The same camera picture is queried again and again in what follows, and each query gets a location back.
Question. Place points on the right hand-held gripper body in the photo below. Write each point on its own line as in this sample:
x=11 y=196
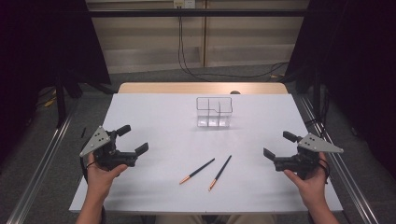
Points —
x=303 y=160

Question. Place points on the white wall outlet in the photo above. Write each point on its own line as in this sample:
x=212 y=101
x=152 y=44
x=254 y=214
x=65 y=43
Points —
x=184 y=3

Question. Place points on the black chopstick with copper tip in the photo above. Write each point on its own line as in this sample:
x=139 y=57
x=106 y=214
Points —
x=221 y=171
x=199 y=169

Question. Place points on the black horizontal bar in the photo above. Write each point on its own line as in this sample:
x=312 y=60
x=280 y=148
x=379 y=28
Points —
x=193 y=12

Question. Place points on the white table cover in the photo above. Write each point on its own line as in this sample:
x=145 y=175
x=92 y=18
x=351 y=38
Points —
x=174 y=130

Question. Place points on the black metal stand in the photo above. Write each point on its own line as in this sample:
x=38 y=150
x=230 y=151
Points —
x=317 y=93
x=60 y=99

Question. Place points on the person's right hand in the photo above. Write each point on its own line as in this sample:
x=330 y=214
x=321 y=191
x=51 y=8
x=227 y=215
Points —
x=313 y=188

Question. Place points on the aluminium floor rail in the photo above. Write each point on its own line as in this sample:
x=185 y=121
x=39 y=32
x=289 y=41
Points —
x=37 y=174
x=351 y=183

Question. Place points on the black curtain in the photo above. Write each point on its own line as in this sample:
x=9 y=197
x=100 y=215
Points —
x=358 y=62
x=43 y=46

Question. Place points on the clear plastic organizer box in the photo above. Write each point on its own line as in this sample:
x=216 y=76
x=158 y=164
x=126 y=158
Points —
x=214 y=121

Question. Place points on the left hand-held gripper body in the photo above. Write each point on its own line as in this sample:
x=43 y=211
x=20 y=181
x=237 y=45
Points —
x=107 y=154

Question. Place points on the person's left hand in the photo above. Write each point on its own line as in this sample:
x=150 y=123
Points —
x=99 y=182

